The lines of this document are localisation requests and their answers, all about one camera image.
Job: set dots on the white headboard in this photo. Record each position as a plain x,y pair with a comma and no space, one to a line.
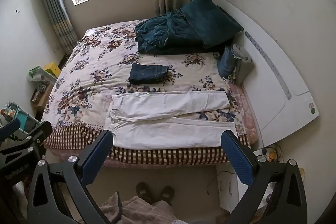
278,77

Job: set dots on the dark slipper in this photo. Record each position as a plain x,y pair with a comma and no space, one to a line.
144,192
167,195

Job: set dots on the yellow box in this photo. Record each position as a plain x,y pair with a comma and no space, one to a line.
53,69

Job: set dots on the dark teal quilt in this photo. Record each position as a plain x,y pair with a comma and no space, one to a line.
162,35

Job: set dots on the large teal pillow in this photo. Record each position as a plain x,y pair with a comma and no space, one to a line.
210,22

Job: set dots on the floral blanket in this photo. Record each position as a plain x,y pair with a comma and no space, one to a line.
92,77

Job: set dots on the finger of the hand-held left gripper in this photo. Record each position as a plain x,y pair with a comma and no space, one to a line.
36,134
10,126

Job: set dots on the wooden stool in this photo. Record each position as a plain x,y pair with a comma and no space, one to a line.
42,100

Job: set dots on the green and white bag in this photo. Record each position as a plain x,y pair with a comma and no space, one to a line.
39,73

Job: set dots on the small blue pillow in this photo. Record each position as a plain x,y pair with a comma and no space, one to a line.
225,64

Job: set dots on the white pants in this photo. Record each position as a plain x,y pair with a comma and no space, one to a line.
157,132

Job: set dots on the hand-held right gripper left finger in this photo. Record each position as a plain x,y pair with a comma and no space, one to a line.
97,155

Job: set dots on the folded dark blue jeans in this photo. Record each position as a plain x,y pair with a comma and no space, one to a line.
147,73

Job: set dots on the grey pillow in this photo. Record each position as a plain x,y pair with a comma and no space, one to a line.
244,66

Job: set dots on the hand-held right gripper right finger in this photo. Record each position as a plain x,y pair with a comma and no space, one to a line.
236,158

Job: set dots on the teal storage rack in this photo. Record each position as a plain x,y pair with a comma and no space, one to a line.
23,119

